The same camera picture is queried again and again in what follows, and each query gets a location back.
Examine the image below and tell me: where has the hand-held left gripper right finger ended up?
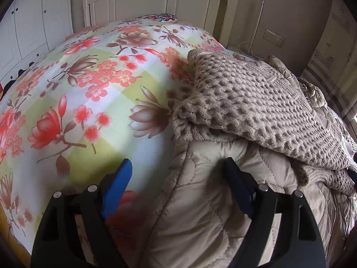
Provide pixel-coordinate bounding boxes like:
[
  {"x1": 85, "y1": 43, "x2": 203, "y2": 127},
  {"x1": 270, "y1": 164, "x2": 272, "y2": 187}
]
[{"x1": 223, "y1": 157, "x2": 327, "y2": 268}]

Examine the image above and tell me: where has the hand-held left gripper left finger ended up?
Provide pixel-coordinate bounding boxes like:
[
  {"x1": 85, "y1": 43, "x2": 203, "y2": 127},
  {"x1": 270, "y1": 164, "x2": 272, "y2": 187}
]
[{"x1": 30, "y1": 159, "x2": 133, "y2": 268}]

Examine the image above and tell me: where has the beige quilted jacket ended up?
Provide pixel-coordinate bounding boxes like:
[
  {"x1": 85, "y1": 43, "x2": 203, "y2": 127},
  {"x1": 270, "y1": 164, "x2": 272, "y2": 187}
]
[{"x1": 139, "y1": 54, "x2": 357, "y2": 268}]

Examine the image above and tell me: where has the beige knitted sweater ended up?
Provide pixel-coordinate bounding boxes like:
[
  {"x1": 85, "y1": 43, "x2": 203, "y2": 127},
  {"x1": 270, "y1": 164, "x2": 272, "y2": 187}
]
[{"x1": 171, "y1": 49, "x2": 357, "y2": 199}]

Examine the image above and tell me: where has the floral blanket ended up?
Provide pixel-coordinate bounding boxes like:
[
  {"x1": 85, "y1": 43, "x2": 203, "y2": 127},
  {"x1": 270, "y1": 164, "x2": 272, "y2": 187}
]
[{"x1": 0, "y1": 17, "x2": 232, "y2": 260}]

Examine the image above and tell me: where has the yellow bed sheet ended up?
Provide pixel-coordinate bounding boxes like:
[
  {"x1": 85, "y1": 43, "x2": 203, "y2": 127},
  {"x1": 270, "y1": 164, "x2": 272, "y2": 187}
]
[{"x1": 0, "y1": 204, "x2": 31, "y2": 260}]

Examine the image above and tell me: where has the black cloth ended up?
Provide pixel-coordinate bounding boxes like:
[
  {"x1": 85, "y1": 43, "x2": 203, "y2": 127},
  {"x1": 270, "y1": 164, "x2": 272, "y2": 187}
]
[{"x1": 0, "y1": 79, "x2": 18, "y2": 101}]

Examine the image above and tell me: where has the white upright pole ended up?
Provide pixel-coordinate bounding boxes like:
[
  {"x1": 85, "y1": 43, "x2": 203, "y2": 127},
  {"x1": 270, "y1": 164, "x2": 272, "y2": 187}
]
[{"x1": 249, "y1": 0, "x2": 264, "y2": 53}]

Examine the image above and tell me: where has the striped curtain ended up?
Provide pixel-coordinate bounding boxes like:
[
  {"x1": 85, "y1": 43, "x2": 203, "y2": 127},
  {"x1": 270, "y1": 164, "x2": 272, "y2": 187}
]
[{"x1": 300, "y1": 11, "x2": 357, "y2": 118}]

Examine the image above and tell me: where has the patterned round pillow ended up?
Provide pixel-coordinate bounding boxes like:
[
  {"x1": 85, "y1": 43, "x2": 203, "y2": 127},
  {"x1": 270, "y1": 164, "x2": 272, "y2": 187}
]
[{"x1": 139, "y1": 13, "x2": 177, "y2": 23}]

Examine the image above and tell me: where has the white wardrobe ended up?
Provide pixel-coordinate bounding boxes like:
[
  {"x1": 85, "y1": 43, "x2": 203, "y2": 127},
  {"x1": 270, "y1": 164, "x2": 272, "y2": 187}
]
[{"x1": 0, "y1": 0, "x2": 74, "y2": 83}]

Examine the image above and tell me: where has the white bed headboard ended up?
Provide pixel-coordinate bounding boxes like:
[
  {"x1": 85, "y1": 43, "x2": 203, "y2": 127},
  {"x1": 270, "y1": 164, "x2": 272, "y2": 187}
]
[{"x1": 83, "y1": 0, "x2": 241, "y2": 51}]

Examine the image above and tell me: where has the wall socket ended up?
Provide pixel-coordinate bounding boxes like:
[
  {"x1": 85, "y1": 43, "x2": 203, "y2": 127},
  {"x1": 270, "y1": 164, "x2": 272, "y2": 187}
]
[{"x1": 264, "y1": 29, "x2": 285, "y2": 46}]

